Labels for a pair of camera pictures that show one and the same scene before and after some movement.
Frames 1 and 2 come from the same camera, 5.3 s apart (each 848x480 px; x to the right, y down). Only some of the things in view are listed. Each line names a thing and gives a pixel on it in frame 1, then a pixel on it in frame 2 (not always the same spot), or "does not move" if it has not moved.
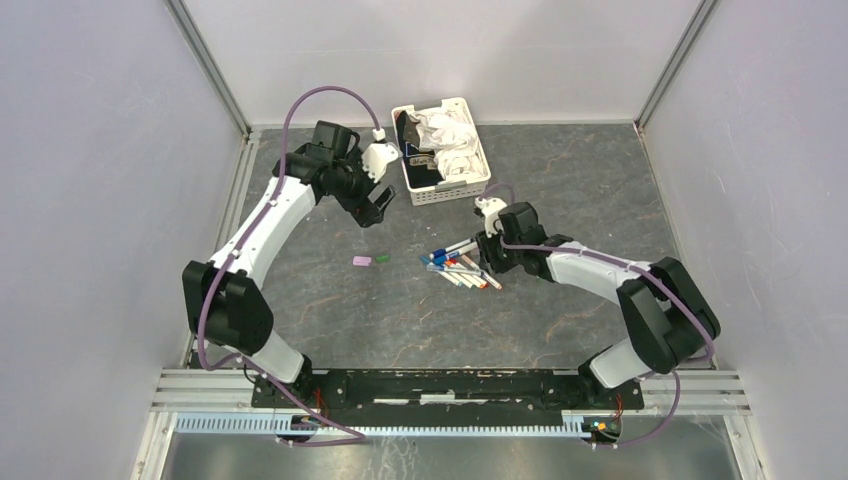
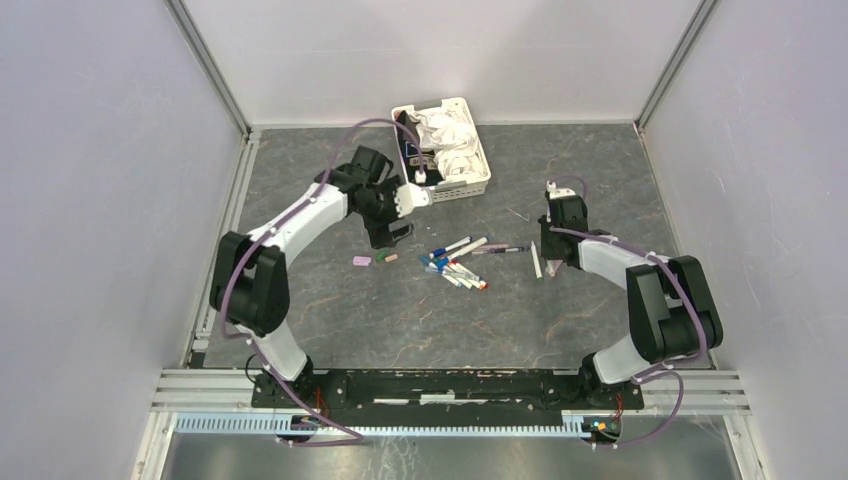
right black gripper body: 498,258 -> 549,248
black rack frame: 408,398 does not move
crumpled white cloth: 454,139 does not move
